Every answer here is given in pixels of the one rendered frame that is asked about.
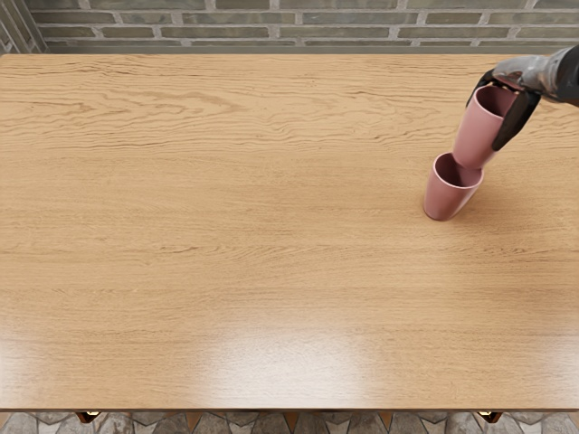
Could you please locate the pink cup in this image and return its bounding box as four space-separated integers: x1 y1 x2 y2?
451 84 520 172
423 152 486 222

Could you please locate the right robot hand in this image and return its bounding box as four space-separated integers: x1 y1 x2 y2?
466 52 562 152

